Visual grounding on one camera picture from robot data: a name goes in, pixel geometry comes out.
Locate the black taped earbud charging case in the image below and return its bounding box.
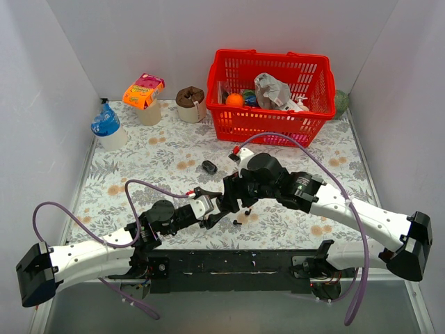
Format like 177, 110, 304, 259
201, 160, 218, 175

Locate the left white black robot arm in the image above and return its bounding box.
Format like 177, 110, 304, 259
16, 197, 228, 308

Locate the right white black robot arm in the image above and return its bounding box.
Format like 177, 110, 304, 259
216, 153, 432, 282

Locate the floral patterned table mat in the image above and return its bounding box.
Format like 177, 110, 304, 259
67, 101, 375, 249

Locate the orange fruit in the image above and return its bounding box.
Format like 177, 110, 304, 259
225, 93, 244, 107

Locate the green blue packet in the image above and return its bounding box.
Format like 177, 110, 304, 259
242, 89, 258, 107

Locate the red plastic shopping basket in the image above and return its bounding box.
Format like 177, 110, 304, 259
206, 49, 336, 147

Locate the white pump bottle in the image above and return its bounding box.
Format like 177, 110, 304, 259
279, 96, 309, 112

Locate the brown topped paper cup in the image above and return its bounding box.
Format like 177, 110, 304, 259
175, 86, 207, 123

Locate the white cup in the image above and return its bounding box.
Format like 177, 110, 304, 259
95, 125, 128, 152

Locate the beige cup under snack box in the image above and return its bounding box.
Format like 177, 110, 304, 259
136, 99, 162, 126

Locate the blue wrapper on white cup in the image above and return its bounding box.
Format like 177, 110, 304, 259
91, 103, 120, 137

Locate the green ball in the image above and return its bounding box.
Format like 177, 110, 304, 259
334, 90, 350, 120

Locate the orange pink snack box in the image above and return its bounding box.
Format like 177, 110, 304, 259
122, 73, 165, 110

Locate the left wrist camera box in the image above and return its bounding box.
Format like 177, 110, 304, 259
187, 188, 215, 221

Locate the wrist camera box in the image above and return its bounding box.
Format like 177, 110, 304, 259
229, 146, 254, 174
187, 188, 215, 221

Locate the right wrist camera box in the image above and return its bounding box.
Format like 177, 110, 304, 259
229, 146, 254, 174

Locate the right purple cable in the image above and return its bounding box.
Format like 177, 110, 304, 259
239, 132, 370, 327

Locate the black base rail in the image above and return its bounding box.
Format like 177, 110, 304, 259
118, 248, 359, 295

